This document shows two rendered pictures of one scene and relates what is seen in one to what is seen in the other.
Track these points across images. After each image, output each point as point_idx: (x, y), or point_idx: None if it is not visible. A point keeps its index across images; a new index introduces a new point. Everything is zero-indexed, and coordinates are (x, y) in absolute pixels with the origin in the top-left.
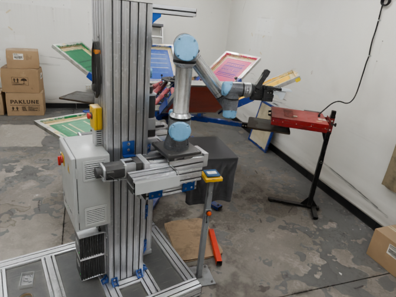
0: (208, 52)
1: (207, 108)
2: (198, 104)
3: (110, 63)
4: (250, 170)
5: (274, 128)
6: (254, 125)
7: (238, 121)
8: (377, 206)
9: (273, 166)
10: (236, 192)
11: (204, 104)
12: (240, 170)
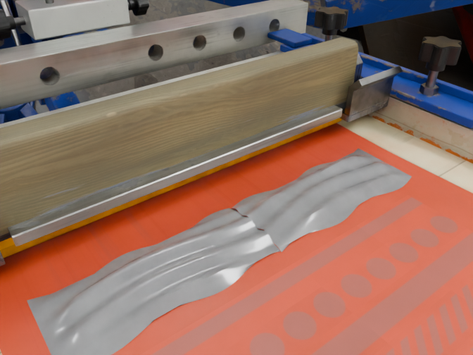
0: None
1: (282, 146)
2: (276, 263)
3: None
4: (256, 53)
5: (462, 68)
6: (395, 52)
7: (315, 2)
8: None
9: (306, 27)
10: None
11: (325, 236)
12: (229, 55)
